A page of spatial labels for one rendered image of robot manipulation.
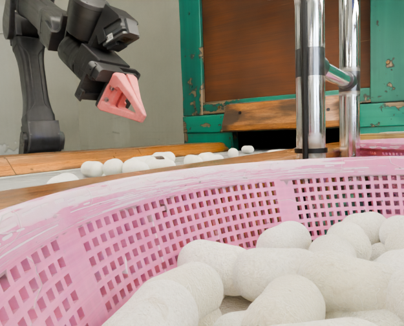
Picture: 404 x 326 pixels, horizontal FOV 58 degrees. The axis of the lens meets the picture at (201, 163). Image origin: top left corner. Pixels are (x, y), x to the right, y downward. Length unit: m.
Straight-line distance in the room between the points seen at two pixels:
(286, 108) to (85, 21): 0.47
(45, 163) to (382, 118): 0.65
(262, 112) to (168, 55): 1.45
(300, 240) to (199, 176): 0.05
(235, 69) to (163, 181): 0.85
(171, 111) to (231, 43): 1.26
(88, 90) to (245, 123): 0.41
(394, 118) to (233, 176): 0.69
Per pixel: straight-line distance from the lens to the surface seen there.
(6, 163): 0.55
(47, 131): 0.88
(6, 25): 0.98
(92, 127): 2.79
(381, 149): 0.46
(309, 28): 0.31
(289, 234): 0.17
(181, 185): 0.16
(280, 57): 0.95
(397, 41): 0.87
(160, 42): 2.33
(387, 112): 0.86
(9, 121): 2.66
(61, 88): 2.87
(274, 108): 0.87
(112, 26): 0.61
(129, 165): 0.39
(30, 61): 0.93
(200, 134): 1.02
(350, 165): 0.22
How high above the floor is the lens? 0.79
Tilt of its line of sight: 4 degrees down
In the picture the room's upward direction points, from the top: 2 degrees counter-clockwise
